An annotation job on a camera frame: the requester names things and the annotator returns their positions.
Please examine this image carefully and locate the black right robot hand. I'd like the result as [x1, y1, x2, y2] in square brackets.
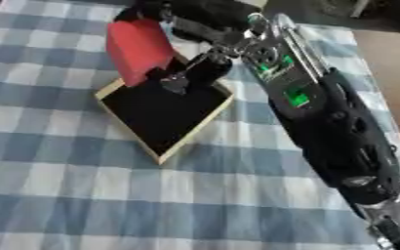
[112, 0, 265, 96]

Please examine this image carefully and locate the tan box with black inside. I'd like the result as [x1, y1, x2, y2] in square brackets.
[92, 52, 238, 166]

